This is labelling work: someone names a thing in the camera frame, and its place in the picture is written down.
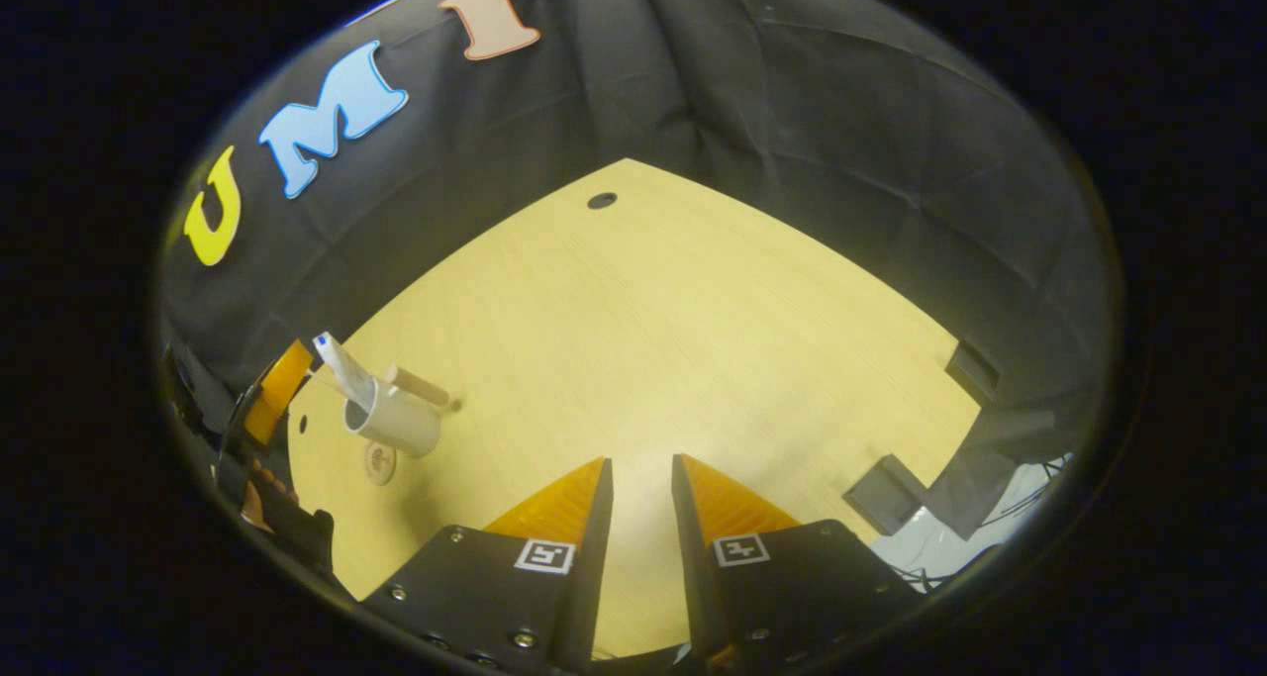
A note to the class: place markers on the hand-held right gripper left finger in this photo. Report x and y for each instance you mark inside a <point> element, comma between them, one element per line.
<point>589,577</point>

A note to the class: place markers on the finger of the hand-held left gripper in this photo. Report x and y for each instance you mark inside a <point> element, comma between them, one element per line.
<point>280,384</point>

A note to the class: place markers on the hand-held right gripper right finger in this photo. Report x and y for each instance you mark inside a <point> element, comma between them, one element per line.
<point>693,577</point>

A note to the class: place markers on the white toothpaste tube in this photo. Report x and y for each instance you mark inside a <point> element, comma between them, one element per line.
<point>344,369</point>

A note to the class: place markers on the round cork coaster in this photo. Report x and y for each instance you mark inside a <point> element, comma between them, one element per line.
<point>378,466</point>

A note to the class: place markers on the light wooden desktop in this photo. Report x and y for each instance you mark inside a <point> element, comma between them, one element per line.
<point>643,339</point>

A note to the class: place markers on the dark square block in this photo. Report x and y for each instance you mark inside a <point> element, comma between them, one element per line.
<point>884,495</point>
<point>973,371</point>

